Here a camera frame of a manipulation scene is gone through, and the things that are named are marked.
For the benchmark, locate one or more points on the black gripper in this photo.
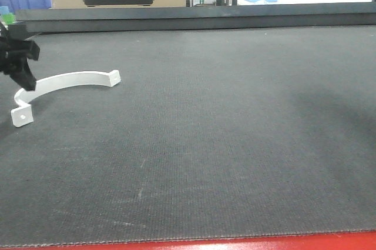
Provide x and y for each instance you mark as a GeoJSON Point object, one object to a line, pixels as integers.
{"type": "Point", "coordinates": [15, 54]}

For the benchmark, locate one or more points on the large white pipe clamp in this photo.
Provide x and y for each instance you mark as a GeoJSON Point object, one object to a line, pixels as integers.
{"type": "Point", "coordinates": [22, 114]}

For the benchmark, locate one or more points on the green cup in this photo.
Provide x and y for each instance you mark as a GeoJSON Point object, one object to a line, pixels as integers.
{"type": "Point", "coordinates": [8, 19]}

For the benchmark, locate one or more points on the black table mat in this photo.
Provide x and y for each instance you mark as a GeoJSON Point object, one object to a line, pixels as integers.
{"type": "Point", "coordinates": [210, 134]}

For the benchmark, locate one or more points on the red metal table frame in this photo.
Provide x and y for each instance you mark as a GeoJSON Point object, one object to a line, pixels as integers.
{"type": "Point", "coordinates": [334, 240]}

